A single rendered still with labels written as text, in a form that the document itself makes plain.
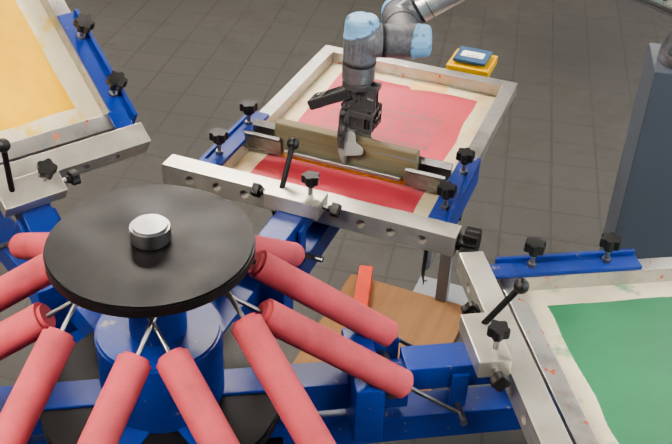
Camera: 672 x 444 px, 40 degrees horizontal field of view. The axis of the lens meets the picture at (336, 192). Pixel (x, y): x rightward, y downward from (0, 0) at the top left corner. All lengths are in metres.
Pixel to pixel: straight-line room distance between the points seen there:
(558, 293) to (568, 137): 2.62
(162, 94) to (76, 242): 3.31
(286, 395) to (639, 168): 1.40
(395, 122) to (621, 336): 0.91
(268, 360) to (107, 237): 0.31
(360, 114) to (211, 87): 2.69
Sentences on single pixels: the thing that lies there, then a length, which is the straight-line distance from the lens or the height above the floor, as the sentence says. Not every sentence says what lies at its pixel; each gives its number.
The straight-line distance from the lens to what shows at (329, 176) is 2.24.
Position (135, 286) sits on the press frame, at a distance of 1.33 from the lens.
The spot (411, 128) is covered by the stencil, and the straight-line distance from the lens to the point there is 2.46.
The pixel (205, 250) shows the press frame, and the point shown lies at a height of 1.32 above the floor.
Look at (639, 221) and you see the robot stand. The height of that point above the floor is 0.77.
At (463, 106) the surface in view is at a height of 0.96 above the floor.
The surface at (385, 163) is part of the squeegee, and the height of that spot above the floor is 1.02.
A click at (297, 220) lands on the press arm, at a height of 1.04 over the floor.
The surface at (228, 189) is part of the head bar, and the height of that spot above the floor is 1.02.
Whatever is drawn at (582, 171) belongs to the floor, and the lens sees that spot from 4.28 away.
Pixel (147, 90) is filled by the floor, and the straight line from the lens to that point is 4.75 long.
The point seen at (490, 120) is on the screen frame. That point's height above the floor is 0.99.
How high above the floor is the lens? 2.15
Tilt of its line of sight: 33 degrees down
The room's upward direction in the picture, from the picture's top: 3 degrees clockwise
